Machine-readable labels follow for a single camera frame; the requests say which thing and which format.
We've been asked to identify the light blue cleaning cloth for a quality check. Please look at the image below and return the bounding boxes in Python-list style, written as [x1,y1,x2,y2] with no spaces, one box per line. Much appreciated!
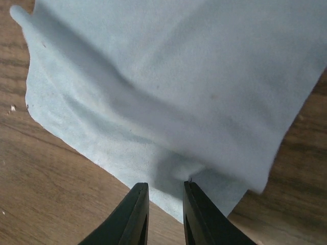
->
[10,1,326,221]

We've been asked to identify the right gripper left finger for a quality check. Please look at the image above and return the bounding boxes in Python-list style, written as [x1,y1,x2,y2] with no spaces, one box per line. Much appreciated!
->
[80,183,149,245]

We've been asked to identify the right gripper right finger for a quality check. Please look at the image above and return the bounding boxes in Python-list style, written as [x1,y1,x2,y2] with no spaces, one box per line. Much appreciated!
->
[183,181,255,245]

